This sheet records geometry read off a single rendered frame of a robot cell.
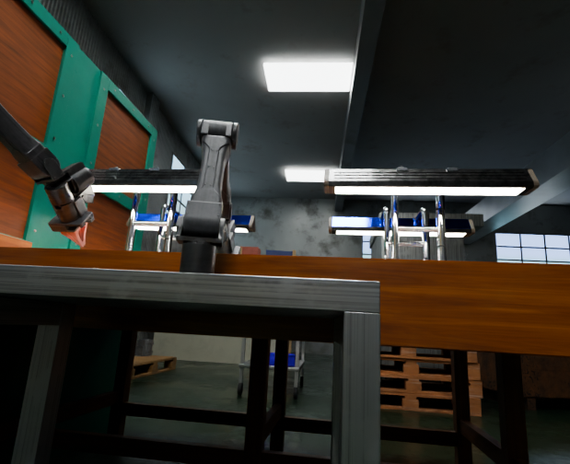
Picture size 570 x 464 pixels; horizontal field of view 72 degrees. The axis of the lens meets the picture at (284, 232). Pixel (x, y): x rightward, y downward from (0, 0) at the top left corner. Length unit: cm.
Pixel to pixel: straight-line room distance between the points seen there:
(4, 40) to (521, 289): 179
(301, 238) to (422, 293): 994
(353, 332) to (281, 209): 1056
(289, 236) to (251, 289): 1031
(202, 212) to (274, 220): 1022
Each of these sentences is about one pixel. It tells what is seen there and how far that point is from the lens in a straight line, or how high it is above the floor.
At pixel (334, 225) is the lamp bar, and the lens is 179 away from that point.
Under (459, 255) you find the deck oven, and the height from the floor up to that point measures 171.
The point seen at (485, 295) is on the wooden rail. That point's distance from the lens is 93.
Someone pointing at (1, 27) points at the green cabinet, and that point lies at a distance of 186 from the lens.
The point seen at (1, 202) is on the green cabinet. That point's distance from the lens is 174.
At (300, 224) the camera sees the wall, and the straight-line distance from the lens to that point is 1089.
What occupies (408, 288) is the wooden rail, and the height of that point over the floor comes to 70.
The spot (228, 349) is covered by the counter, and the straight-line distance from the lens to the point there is 674.
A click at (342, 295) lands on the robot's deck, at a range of 51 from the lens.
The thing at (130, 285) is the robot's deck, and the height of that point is 65.
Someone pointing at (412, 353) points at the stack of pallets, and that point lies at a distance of 368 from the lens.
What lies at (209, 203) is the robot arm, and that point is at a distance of 78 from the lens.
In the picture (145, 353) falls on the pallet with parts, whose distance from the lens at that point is 559.
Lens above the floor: 61
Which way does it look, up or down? 14 degrees up
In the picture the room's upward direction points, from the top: 3 degrees clockwise
